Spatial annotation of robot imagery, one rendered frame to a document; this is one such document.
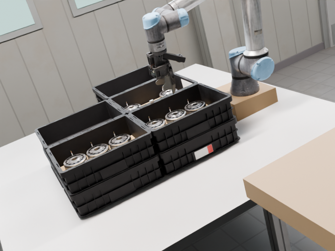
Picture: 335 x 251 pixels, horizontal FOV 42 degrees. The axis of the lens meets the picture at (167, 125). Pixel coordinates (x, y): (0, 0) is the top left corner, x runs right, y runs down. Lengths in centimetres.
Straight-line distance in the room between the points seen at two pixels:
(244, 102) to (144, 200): 74
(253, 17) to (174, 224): 98
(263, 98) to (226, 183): 67
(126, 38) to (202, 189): 229
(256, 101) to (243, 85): 10
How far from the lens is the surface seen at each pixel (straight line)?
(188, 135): 187
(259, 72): 209
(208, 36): 398
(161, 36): 184
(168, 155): 185
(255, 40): 207
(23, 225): 198
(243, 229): 262
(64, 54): 367
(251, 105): 224
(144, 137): 178
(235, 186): 173
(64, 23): 365
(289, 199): 54
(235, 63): 220
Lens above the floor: 167
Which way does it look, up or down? 24 degrees down
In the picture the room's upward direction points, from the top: 16 degrees counter-clockwise
